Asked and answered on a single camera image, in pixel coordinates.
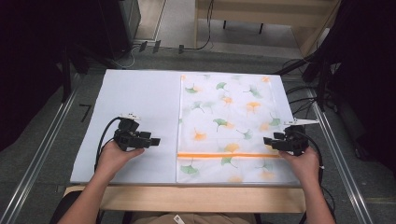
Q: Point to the person's right hand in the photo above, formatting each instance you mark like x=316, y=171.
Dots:
x=303, y=168

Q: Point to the aluminium floor rail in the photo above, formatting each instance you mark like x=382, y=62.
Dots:
x=339, y=155
x=37, y=155

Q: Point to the white clothing tag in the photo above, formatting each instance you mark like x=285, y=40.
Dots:
x=179, y=219

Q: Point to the wooden table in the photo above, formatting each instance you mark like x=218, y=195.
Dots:
x=186, y=199

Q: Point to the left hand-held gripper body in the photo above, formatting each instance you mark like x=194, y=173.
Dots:
x=127, y=138

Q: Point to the leaf print mesh zipper bag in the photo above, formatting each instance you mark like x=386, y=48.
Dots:
x=230, y=118

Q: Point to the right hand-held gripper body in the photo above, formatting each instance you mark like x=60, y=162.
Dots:
x=292, y=141

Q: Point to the light wooden bench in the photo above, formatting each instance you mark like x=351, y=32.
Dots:
x=280, y=12

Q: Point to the white table board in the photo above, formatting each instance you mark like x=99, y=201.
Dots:
x=140, y=93

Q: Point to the small black floor bracket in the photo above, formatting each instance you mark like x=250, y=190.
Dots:
x=156, y=46
x=143, y=46

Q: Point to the person's left hand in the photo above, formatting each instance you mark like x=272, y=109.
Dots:
x=113, y=160

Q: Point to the black metal stand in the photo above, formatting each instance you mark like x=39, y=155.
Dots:
x=67, y=71
x=320, y=81

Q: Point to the black cabinet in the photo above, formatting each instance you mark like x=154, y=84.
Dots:
x=124, y=25

